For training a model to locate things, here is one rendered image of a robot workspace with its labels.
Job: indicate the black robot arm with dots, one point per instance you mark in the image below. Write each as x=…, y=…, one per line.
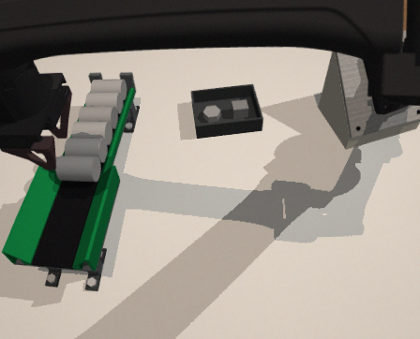
x=368, y=29

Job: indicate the grey cylinder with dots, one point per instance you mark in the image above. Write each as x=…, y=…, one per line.
x=87, y=147
x=78, y=168
x=93, y=130
x=110, y=86
x=99, y=114
x=105, y=99

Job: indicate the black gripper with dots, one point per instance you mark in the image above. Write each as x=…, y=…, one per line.
x=32, y=104

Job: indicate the grey hexagonal prism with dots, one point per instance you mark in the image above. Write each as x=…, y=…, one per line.
x=211, y=114

